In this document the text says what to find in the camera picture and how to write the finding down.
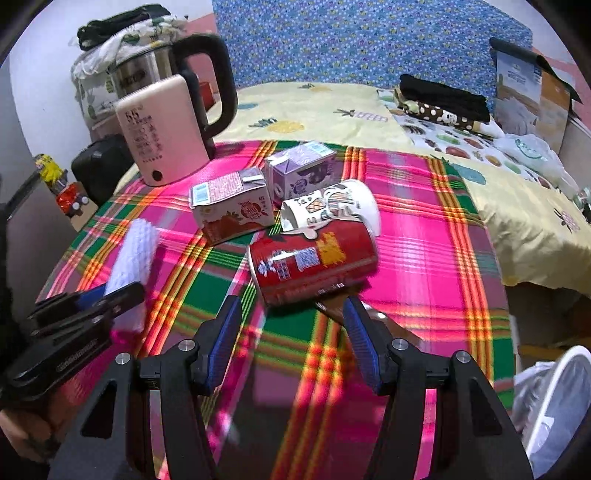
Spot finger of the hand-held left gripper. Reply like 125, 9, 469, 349
27, 285, 108, 324
32, 281, 147, 342

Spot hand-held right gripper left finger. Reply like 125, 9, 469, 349
48, 295, 244, 480

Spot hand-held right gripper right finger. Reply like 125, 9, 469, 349
342, 295, 536, 480

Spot white foam net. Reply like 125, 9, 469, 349
105, 218, 160, 332

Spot red drink can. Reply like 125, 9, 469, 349
247, 220, 379, 308

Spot strawberry print drink carton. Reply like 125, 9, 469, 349
190, 168, 274, 245

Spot patterned white paper cup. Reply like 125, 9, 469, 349
279, 179, 382, 241

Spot purple drink carton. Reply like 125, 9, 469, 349
264, 142, 337, 208

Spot white round trash bin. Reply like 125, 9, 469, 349
510, 345, 591, 480

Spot person's left hand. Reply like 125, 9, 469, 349
0, 406, 61, 464

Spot red toy box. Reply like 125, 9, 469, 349
55, 182, 95, 217

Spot pink green plaid tablecloth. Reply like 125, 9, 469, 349
34, 138, 515, 480

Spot yellow toy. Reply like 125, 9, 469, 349
36, 154, 66, 186

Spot black suitcase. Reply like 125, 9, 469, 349
71, 134, 134, 206

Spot pink rounded appliance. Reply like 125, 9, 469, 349
115, 74, 209, 188

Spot white pineapple print bedding bundle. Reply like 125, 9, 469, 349
71, 16, 185, 130

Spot white fruit print cloth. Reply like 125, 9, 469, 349
379, 88, 568, 185

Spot brown polka dot cloth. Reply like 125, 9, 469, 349
392, 90, 490, 132

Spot white plastic bag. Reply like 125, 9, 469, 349
496, 133, 578, 195

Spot black folded clothes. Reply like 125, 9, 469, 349
398, 74, 491, 123

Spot black bag on bundle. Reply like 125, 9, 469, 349
76, 6, 174, 51

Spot printed cardboard box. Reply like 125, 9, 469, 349
489, 37, 583, 153

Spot blue floral headboard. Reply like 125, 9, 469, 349
211, 0, 536, 93

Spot steel electric kettle black handle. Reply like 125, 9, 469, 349
108, 33, 238, 148

